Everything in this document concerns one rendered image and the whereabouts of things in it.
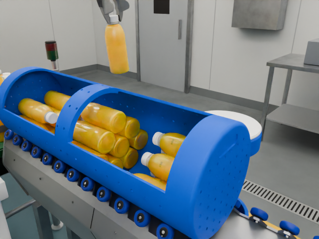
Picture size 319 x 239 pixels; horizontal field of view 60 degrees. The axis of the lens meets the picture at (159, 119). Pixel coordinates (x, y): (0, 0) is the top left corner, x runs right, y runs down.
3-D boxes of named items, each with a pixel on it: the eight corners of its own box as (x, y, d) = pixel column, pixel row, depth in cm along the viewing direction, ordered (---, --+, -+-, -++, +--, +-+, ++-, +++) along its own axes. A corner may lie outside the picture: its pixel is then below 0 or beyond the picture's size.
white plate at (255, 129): (196, 141, 93) (195, 144, 94) (275, 138, 95) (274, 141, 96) (182, 111, 118) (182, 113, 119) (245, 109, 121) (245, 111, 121)
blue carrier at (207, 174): (190, 270, 59) (192, 158, 47) (6, 145, 110) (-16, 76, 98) (245, 197, 79) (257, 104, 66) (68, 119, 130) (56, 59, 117)
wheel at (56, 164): (63, 161, 91) (68, 162, 92) (56, 157, 93) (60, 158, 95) (58, 174, 90) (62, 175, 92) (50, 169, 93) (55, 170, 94)
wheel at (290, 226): (297, 234, 64) (300, 225, 65) (277, 224, 67) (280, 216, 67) (297, 237, 67) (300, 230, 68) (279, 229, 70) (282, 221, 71)
